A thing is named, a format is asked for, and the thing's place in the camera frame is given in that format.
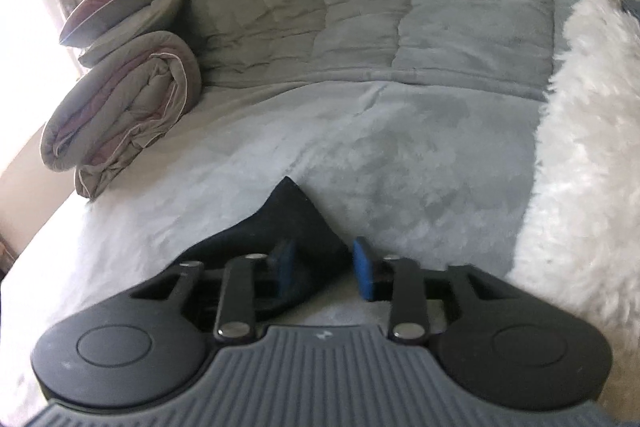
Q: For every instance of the grey bed sheet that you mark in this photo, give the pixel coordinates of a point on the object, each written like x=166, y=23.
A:
x=438, y=174

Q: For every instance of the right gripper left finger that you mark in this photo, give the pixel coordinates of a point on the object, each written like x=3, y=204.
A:
x=223, y=302

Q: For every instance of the beige and black garment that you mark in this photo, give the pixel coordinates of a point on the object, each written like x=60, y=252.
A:
x=303, y=254

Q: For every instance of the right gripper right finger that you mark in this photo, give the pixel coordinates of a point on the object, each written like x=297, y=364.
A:
x=408, y=287

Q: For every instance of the white fluffy blanket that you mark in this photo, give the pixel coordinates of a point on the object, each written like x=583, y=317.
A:
x=579, y=243

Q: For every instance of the folded grey pink duvet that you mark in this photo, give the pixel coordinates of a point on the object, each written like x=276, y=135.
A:
x=121, y=106

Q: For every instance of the grey pink pillow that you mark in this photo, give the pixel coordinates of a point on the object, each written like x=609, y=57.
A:
x=100, y=27

